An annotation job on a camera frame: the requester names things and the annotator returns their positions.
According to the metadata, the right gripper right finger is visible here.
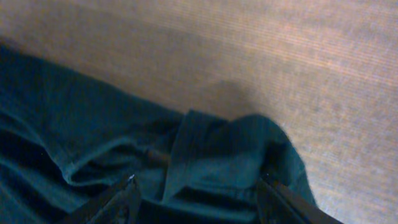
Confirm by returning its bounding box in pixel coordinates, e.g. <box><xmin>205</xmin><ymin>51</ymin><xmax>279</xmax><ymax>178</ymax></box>
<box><xmin>256</xmin><ymin>179</ymin><xmax>342</xmax><ymax>224</ymax></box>

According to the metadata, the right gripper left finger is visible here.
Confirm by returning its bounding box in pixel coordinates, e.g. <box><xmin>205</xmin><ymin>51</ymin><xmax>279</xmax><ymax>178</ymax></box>
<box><xmin>58</xmin><ymin>174</ymin><xmax>141</xmax><ymax>224</ymax></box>

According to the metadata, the black t-shirt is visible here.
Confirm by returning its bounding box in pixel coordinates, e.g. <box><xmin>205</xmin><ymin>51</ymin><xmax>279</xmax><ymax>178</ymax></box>
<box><xmin>1</xmin><ymin>46</ymin><xmax>315</xmax><ymax>223</ymax></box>

